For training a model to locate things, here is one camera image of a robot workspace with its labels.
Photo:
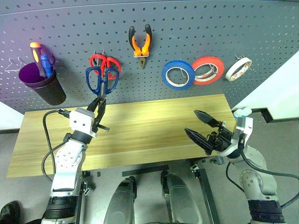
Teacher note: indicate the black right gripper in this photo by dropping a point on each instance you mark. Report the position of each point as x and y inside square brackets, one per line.
[222, 137]

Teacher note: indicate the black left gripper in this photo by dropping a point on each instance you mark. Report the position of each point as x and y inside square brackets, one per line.
[94, 127]

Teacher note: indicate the blue tape roll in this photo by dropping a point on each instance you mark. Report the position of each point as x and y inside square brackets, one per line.
[164, 75]

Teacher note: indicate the orange black pliers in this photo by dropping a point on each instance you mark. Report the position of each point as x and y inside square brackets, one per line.
[134, 43]

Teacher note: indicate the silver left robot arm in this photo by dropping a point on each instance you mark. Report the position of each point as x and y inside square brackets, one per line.
[67, 161]

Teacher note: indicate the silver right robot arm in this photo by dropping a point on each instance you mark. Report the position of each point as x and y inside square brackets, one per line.
[254, 184]

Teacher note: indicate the white blue round object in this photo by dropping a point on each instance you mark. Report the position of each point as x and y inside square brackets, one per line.
[245, 110]

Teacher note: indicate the black plastic cup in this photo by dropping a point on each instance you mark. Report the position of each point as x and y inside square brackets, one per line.
[51, 91]

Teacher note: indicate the black metal table leg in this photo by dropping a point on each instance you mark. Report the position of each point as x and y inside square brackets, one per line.
[205, 186]

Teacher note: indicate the red tape roll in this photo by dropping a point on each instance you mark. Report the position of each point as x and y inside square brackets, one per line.
[220, 67]

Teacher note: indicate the white tape roll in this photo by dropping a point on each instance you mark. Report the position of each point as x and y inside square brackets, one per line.
[233, 70]

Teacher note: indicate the silver pliers holder hook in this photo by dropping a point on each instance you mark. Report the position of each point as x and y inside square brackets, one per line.
[141, 56]

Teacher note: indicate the black metal crossbar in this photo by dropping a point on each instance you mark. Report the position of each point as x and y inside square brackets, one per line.
[144, 171]

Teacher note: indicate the dark grey rounded shape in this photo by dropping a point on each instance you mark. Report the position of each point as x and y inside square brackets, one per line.
[182, 200]
[119, 203]

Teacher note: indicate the orange black screwdriver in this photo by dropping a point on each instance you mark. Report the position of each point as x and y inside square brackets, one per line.
[35, 53]

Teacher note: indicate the grey metal pegboard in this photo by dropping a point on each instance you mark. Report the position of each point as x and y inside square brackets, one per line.
[187, 28]

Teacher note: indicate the black rounded shape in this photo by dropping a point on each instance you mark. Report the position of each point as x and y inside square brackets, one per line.
[9, 212]

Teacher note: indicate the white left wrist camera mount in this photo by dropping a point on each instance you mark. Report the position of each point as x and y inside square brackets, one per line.
[80, 121]

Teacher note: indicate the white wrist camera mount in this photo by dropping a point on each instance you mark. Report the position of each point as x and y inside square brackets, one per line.
[245, 126]
[80, 121]

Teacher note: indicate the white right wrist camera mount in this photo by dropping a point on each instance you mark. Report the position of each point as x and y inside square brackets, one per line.
[245, 126]

